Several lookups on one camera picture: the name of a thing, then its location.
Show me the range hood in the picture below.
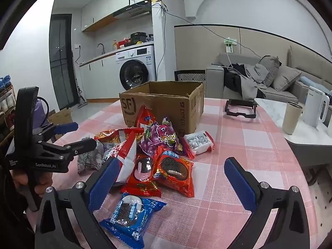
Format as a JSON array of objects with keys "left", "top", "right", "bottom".
[{"left": 113, "top": 0, "right": 152, "bottom": 20}]

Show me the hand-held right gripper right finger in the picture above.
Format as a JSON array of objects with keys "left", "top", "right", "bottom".
[{"left": 224, "top": 157, "right": 312, "bottom": 249}]

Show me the grey and white packet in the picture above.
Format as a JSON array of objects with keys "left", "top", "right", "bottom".
[{"left": 77, "top": 136, "right": 104, "bottom": 174}]

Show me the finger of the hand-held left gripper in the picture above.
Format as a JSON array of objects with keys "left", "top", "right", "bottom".
[
  {"left": 39, "top": 138, "right": 97, "bottom": 167},
  {"left": 32, "top": 122, "right": 79, "bottom": 142}
]

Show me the grey sofa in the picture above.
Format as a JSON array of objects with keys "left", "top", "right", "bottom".
[{"left": 206, "top": 45, "right": 332, "bottom": 115}]

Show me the white wall socket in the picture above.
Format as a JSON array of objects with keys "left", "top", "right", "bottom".
[{"left": 223, "top": 38, "right": 237, "bottom": 54}]

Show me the brown cardboard box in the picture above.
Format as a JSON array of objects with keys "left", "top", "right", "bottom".
[{"left": 119, "top": 81, "right": 205, "bottom": 135}]

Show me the orange cookie packet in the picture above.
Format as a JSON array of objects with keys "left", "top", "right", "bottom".
[{"left": 153, "top": 146, "right": 195, "bottom": 198}]

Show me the red and white packet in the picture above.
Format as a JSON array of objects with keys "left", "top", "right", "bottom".
[{"left": 102, "top": 131, "right": 138, "bottom": 183}]

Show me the white router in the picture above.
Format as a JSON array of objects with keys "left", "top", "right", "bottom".
[{"left": 152, "top": 0, "right": 169, "bottom": 10}]

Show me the person's left hand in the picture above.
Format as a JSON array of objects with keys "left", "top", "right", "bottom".
[{"left": 12, "top": 172, "right": 54, "bottom": 203}]

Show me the shoe rack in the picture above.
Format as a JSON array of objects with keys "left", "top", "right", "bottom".
[{"left": 0, "top": 75, "right": 16, "bottom": 146}]

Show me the purple candy bag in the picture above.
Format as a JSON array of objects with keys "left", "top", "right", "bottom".
[{"left": 139, "top": 117, "right": 195, "bottom": 160}]

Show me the dark glass door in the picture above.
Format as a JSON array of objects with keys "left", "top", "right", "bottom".
[{"left": 49, "top": 13, "right": 78, "bottom": 111}]

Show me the black white patterned bin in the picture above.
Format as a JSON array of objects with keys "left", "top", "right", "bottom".
[{"left": 175, "top": 70, "right": 206, "bottom": 81}]

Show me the grey coat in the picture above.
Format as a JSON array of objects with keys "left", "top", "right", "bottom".
[{"left": 240, "top": 63, "right": 270, "bottom": 100}]

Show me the floor mop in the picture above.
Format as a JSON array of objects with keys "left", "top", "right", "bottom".
[{"left": 73, "top": 52, "right": 89, "bottom": 108}]

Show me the white kitchen counter cabinet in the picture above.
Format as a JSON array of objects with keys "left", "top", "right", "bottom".
[{"left": 79, "top": 50, "right": 122, "bottom": 101}]

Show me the black clothing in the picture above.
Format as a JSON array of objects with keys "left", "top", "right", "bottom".
[{"left": 223, "top": 63, "right": 266, "bottom": 98}]

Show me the light grey pillow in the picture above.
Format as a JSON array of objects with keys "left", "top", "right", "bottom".
[{"left": 272, "top": 65, "right": 301, "bottom": 92}]

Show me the black wall cable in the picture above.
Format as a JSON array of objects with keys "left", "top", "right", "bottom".
[{"left": 152, "top": 4, "right": 332, "bottom": 59}]

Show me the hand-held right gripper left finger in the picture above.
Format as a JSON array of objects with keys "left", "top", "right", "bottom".
[{"left": 35, "top": 157, "right": 121, "bottom": 249}]

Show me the white upper cabinet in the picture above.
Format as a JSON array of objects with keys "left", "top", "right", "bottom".
[{"left": 81, "top": 0, "right": 130, "bottom": 33}]

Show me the white packet with red edges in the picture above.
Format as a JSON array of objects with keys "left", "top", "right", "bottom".
[{"left": 184, "top": 131, "right": 216, "bottom": 155}]

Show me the beige cup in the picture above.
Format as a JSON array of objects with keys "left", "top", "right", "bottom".
[{"left": 282, "top": 101, "right": 304, "bottom": 135}]

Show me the red chip bag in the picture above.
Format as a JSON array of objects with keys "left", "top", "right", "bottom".
[{"left": 135, "top": 105, "right": 159, "bottom": 140}]

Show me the yellow noodle snack bag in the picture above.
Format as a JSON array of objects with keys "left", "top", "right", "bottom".
[{"left": 94, "top": 128, "right": 144, "bottom": 151}]

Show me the dark grey pillow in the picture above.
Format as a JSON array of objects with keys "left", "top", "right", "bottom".
[{"left": 258, "top": 56, "right": 282, "bottom": 87}]

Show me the cardboard box on floor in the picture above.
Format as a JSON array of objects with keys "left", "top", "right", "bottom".
[{"left": 48, "top": 108, "right": 73, "bottom": 133}]

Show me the black plastic frame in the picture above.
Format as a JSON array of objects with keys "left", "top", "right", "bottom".
[{"left": 224, "top": 99, "right": 258, "bottom": 120}]

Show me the pink plaid tablecloth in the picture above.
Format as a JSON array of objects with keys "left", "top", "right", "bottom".
[{"left": 27, "top": 97, "right": 321, "bottom": 249}]

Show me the red cookie packet pink cream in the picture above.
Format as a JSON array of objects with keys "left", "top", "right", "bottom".
[{"left": 121, "top": 154, "right": 162, "bottom": 198}]

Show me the white electric kettle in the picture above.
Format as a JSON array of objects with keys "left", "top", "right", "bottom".
[{"left": 303, "top": 86, "right": 330, "bottom": 127}]

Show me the light blue blanket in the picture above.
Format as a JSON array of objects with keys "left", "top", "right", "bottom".
[{"left": 299, "top": 76, "right": 332, "bottom": 96}]

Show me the white washing machine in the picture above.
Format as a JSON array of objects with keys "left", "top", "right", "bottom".
[{"left": 115, "top": 45, "right": 157, "bottom": 91}]

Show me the blue cookie packet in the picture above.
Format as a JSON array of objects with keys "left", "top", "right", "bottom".
[{"left": 99, "top": 193, "right": 166, "bottom": 249}]

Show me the black rice cooker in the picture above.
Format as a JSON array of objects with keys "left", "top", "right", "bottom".
[{"left": 130, "top": 32, "right": 147, "bottom": 44}]

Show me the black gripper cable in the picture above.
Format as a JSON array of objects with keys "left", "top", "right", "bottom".
[{"left": 36, "top": 97, "right": 50, "bottom": 126}]

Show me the white marble side table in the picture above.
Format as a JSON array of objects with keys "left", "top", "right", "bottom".
[{"left": 254, "top": 97, "right": 332, "bottom": 146}]

